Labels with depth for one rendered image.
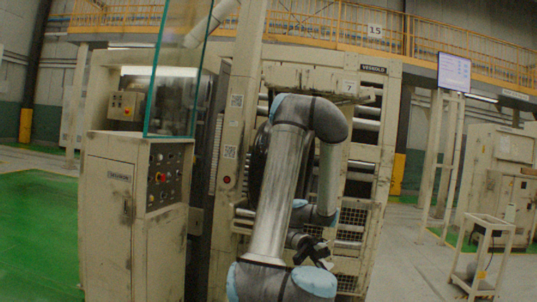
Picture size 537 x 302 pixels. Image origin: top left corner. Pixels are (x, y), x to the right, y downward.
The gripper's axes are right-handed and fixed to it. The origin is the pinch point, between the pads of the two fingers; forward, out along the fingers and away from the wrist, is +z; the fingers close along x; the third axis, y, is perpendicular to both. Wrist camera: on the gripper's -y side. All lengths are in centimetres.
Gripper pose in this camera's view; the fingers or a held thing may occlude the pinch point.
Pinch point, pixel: (328, 262)
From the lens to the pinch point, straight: 156.6
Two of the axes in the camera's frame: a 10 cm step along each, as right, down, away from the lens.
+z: 4.7, 1.3, -8.7
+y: 8.6, -3.0, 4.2
